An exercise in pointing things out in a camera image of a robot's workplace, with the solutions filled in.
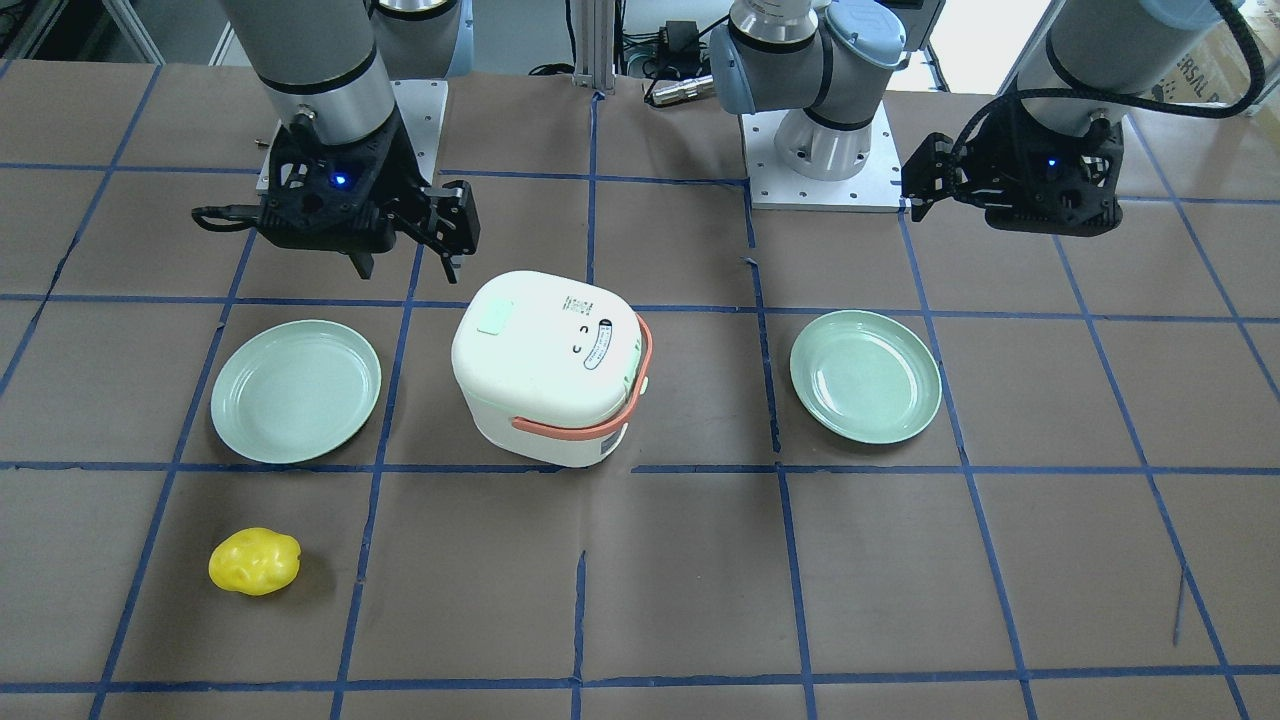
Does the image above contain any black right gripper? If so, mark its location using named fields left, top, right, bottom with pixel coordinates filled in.
left=192, top=109, right=481, bottom=284

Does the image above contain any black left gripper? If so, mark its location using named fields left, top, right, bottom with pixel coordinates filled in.
left=901, top=102, right=1124, bottom=237

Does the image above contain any white rice cooker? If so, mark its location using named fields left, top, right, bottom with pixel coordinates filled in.
left=451, top=270, right=654, bottom=468

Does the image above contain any green plate near left arm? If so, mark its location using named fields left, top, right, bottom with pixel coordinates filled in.
left=788, top=310, right=942, bottom=445

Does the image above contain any green plate near right arm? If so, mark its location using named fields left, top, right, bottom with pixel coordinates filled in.
left=210, top=319, right=381, bottom=465

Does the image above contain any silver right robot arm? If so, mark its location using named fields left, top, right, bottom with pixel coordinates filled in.
left=191, top=1, right=481, bottom=283

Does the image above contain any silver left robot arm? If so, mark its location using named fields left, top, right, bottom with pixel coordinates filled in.
left=709, top=1, right=1266, bottom=237

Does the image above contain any black power adapter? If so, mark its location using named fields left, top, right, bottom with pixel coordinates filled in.
left=657, top=20, right=700, bottom=65

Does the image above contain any yellow toy potato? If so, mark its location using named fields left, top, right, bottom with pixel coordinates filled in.
left=207, top=527, right=301, bottom=596

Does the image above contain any aluminium frame post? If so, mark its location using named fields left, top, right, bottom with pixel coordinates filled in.
left=570, top=1, right=618, bottom=96

